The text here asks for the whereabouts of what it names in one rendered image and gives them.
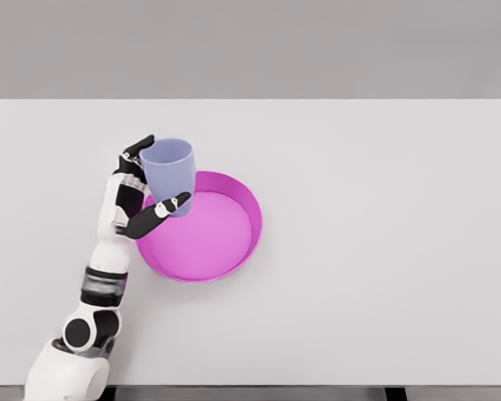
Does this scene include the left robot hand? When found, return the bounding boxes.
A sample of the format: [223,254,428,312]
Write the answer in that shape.
[96,134,192,244]

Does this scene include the magenta round plate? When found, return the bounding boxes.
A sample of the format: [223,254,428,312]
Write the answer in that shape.
[134,170,263,284]

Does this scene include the lavender blue cup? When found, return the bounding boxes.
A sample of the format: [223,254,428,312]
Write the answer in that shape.
[139,139,195,218]

